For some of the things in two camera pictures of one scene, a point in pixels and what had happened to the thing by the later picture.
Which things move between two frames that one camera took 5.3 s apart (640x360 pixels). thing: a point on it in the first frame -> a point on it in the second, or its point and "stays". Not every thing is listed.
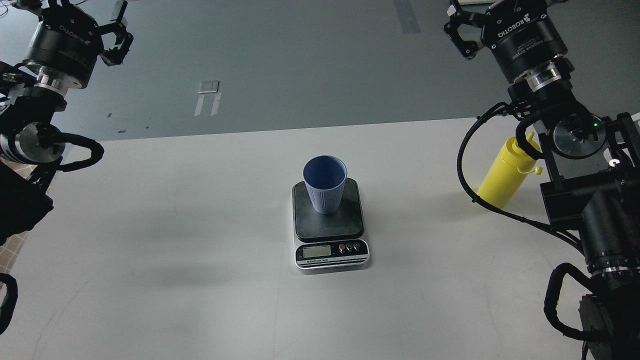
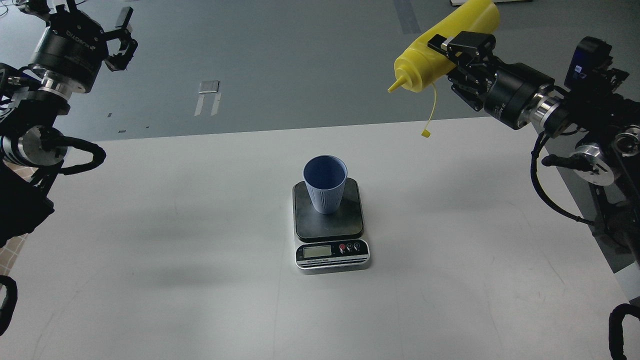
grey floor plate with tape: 209,87 stays
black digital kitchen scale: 326,241 stays
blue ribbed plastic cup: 325,176 stays
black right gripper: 522,34 -> 501,89
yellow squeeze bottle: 507,170 -> 421,64
